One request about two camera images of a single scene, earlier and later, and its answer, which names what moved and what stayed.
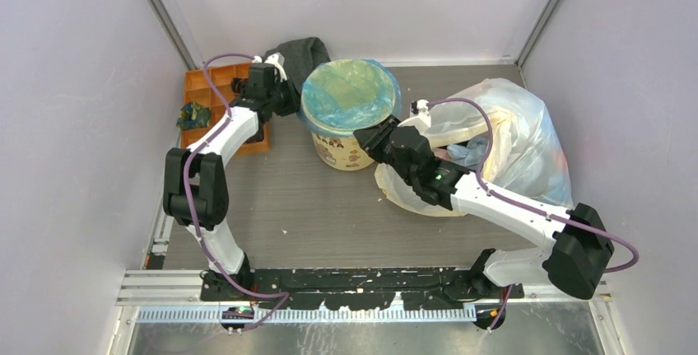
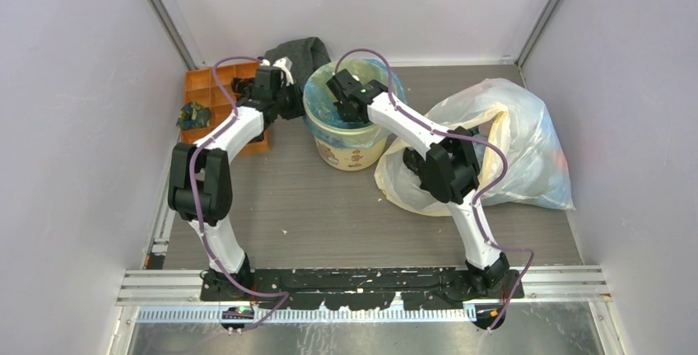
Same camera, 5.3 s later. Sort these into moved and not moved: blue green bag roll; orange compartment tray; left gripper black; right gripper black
Moved: right gripper black
Not moved: left gripper black; blue green bag roll; orange compartment tray
